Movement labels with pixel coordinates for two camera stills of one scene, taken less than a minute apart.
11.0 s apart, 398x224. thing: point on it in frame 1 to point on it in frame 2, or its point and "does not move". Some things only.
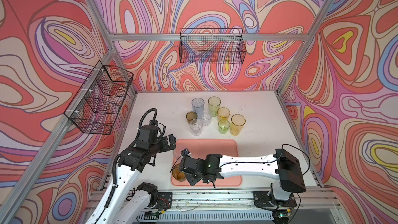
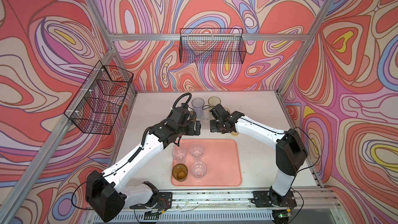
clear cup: x=177 y=153 does not move
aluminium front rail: x=243 y=201 does not move
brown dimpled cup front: x=178 y=175 does not move
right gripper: x=192 y=181 to x=213 y=128
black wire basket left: x=97 y=107 does not move
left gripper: x=166 y=147 to x=192 y=131
